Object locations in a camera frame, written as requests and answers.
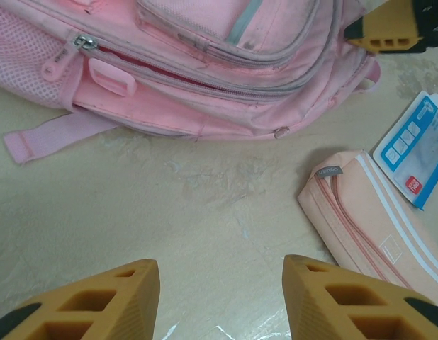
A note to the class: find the pink backpack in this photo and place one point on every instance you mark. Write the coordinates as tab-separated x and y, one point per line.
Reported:
169	106

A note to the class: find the pink pencil case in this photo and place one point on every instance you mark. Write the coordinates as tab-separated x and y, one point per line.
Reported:
364	230

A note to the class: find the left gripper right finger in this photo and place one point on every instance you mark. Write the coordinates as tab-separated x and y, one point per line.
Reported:
346	304

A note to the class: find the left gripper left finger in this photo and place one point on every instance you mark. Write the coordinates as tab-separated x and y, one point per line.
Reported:
98	308

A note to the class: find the blue white card package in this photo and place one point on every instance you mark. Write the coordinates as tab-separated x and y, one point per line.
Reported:
414	152

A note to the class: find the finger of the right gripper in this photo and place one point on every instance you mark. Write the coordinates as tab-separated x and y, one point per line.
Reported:
389	25

